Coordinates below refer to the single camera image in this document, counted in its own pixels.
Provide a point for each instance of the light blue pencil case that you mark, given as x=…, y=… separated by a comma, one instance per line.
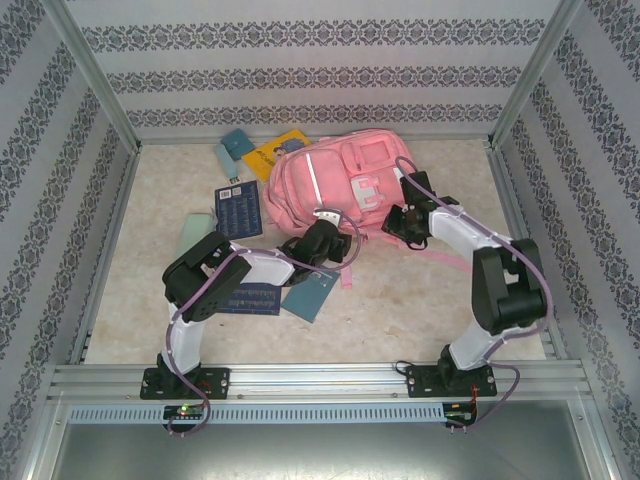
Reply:
x=225, y=157

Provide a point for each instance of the aluminium side rail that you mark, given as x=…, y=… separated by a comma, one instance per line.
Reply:
x=510, y=200
x=107, y=255

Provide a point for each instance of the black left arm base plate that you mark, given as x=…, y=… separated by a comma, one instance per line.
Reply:
x=215, y=382

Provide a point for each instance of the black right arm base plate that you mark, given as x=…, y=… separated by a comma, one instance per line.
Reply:
x=417, y=382

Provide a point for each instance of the aluminium mounting rail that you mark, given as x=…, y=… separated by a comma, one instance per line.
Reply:
x=320, y=380

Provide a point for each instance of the teal notebook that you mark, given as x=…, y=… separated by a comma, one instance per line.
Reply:
x=307, y=297

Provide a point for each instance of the circuit board with green light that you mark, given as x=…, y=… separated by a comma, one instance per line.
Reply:
x=185, y=411

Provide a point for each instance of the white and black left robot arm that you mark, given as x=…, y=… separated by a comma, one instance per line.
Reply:
x=187, y=335

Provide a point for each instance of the light green case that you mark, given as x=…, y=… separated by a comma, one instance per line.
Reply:
x=195, y=227

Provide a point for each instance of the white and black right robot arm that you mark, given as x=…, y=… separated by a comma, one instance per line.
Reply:
x=472, y=350

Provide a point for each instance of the grey metal sheet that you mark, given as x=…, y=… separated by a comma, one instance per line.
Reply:
x=320, y=455

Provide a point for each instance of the yellow book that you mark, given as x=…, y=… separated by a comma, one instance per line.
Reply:
x=265, y=155

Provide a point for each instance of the navy booklet with QR stickers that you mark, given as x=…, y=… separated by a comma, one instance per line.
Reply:
x=255, y=300

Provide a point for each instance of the pink student backpack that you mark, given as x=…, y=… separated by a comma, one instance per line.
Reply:
x=300, y=185

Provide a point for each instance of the aluminium frame post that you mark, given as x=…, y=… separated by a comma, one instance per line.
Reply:
x=529, y=80
x=98, y=80

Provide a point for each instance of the navy booklet with barcode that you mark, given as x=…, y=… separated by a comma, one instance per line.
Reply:
x=239, y=210

